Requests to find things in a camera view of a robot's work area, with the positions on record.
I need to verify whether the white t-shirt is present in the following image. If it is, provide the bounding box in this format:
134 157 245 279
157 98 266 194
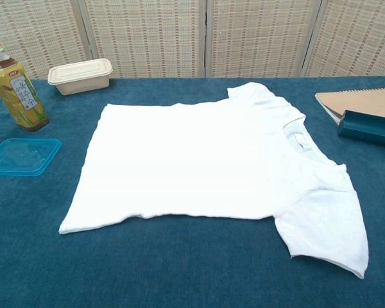
58 81 370 278

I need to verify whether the woven folding screen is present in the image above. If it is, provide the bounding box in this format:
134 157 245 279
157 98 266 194
0 0 385 81

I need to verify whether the beige lidded food container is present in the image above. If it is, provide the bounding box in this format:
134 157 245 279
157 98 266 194
47 58 113 96

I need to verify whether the blue transparent plastic lid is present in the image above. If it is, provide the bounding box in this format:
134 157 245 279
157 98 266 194
0 138 63 177

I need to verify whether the teal pencil case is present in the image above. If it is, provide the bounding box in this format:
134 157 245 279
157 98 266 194
337 109 385 148

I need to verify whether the brown spiral notebook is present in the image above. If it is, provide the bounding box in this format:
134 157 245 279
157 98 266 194
314 86 385 126

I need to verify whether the yellow corn tea bottle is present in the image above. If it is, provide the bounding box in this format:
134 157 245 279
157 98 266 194
0 36 49 132

